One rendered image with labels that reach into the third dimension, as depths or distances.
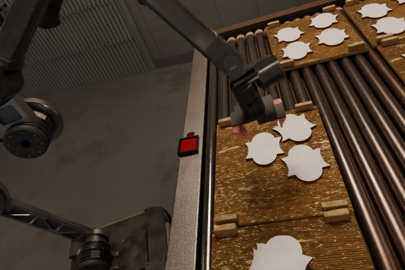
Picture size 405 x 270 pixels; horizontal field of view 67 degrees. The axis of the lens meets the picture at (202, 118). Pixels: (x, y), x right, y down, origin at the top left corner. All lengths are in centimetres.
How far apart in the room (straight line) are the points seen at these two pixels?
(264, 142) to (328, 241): 35
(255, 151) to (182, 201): 27
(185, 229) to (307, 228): 33
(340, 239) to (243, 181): 30
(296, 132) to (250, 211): 30
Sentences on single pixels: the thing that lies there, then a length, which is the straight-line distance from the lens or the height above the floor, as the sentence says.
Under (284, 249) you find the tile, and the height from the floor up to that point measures 97.
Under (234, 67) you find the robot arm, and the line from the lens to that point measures 70.
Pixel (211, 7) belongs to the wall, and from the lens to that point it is 337.
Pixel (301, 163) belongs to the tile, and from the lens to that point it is 92.
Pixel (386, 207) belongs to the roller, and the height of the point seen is 92.
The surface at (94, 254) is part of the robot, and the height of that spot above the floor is 41.
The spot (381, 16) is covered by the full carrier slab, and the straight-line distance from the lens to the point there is 157.
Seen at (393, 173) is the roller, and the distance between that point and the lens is 94.
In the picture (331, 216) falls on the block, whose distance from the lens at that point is 81.
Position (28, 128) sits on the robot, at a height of 118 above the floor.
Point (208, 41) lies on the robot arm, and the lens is 70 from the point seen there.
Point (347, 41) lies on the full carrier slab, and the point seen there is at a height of 94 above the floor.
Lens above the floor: 165
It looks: 37 degrees down
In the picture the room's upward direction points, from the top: 23 degrees counter-clockwise
